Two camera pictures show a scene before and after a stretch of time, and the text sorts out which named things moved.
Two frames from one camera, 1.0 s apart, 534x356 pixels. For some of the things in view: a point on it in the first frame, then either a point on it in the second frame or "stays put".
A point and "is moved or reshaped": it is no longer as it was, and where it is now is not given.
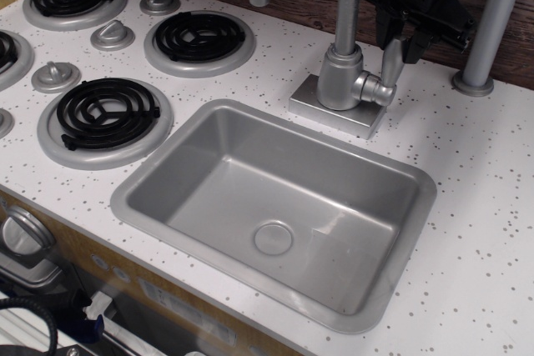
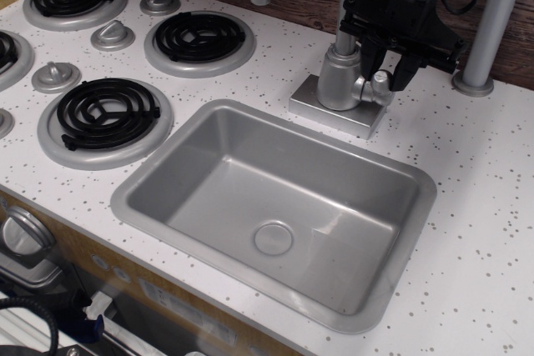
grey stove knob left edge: [7, 122] stays put
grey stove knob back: [159, 2] stays put
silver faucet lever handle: [370, 87] is moved or reshaped
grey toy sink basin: [323, 223] stays put
